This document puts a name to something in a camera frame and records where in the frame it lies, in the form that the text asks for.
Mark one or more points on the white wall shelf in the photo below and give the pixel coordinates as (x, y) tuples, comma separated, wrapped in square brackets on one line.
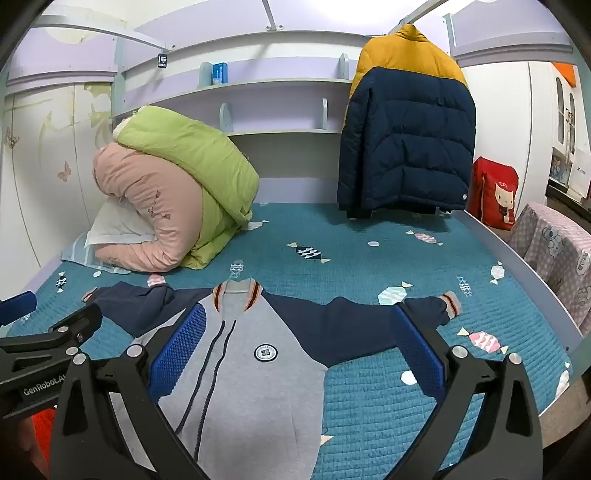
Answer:
[(277, 87)]

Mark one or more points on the blue box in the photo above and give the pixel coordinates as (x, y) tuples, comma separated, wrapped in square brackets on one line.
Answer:
[(219, 74)]

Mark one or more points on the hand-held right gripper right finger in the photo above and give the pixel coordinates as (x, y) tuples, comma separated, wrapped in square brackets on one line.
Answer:
[(422, 355)]

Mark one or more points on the yellow and navy puffer jacket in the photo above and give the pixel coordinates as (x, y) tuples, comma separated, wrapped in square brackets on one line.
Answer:
[(406, 138)]

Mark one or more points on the orange red cloth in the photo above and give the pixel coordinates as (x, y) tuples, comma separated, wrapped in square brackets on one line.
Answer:
[(44, 438)]

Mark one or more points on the white paper bag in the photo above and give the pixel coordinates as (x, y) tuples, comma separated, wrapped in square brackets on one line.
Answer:
[(582, 175)]

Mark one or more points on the lavender bed frame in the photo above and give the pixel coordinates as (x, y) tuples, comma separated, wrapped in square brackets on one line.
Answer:
[(231, 27)]

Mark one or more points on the black tag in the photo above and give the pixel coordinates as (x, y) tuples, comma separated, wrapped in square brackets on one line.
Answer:
[(162, 61)]

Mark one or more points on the light blue striped pillow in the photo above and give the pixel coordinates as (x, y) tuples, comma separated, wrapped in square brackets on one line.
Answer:
[(76, 254)]

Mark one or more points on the pink garment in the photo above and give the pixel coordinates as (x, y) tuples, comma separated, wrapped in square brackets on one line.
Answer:
[(152, 198)]

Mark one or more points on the teal quilted bedspread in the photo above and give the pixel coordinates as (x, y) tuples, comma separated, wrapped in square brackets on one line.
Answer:
[(369, 258)]

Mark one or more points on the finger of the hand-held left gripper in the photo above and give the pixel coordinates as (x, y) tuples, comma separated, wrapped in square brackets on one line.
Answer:
[(18, 308), (85, 318)]

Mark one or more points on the white wardrobe with butterflies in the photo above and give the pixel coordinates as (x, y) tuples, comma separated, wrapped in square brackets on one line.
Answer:
[(46, 184)]

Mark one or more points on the grey and navy jacket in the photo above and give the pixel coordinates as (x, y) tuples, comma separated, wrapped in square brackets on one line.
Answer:
[(258, 392)]

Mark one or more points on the white pillow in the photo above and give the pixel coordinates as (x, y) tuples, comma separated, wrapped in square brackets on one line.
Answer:
[(115, 226)]

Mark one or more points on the green quilt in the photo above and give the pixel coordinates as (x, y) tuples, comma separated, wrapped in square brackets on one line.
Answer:
[(194, 157)]

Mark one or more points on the white cabinet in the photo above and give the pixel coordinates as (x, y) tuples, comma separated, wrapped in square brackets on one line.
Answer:
[(540, 138)]

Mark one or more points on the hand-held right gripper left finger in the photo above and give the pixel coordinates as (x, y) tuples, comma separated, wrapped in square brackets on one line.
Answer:
[(182, 353)]

